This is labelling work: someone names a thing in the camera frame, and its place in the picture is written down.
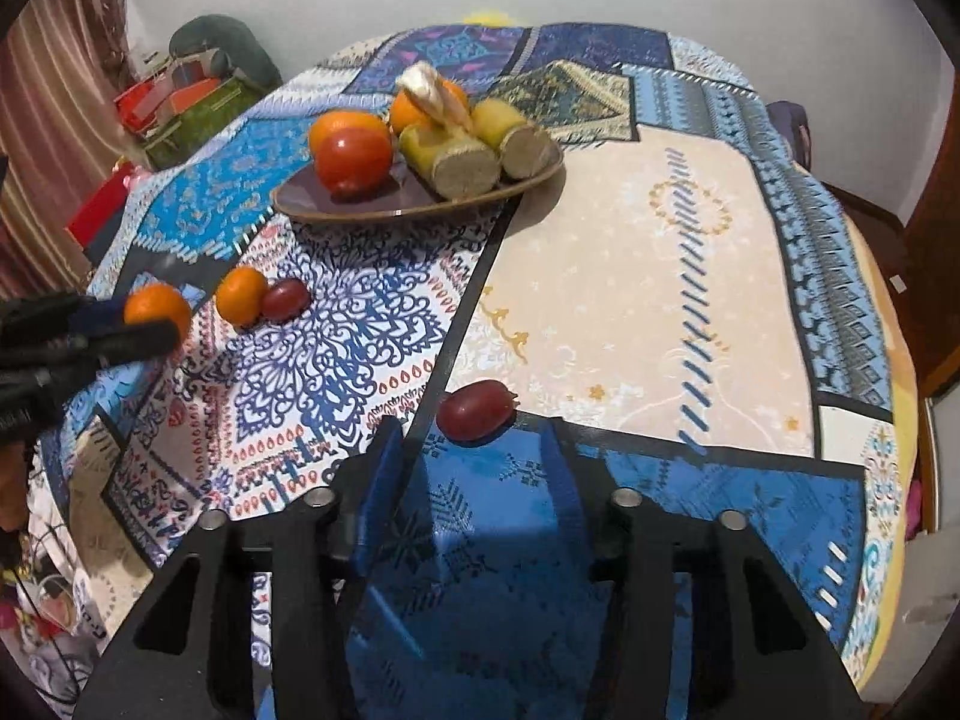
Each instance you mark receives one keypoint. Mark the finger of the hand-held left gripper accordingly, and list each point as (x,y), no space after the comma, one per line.
(60,315)
(135,341)

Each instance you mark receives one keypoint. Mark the dark purple plate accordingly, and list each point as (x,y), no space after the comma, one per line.
(375,206)

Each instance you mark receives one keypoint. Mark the large orange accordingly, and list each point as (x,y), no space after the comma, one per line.
(341,127)

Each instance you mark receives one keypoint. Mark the small tangerine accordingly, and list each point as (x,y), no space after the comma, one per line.
(154,307)
(241,298)

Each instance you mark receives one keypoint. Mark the corn cob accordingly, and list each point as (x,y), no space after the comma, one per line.
(517,139)
(450,161)

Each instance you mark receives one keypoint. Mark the patchwork blanket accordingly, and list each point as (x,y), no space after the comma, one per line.
(637,277)

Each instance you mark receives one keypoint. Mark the red flat box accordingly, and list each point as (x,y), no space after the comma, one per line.
(105,202)

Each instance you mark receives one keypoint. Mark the striped brown curtain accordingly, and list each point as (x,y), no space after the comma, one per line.
(52,127)

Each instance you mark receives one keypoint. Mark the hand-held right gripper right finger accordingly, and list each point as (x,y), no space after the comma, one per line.
(566,480)

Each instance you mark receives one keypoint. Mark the pile of red boxes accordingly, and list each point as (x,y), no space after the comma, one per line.
(161,97)

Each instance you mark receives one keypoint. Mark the orange with sticker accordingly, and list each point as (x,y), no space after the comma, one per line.
(409,112)

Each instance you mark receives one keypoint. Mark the green bag with boxes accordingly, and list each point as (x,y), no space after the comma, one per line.
(199,124)

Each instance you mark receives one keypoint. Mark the dark blue chair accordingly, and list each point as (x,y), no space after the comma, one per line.
(791,131)

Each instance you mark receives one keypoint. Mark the yellow rounded object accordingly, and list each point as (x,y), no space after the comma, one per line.
(487,16)

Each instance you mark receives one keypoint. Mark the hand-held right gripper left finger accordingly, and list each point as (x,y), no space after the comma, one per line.
(379,480)

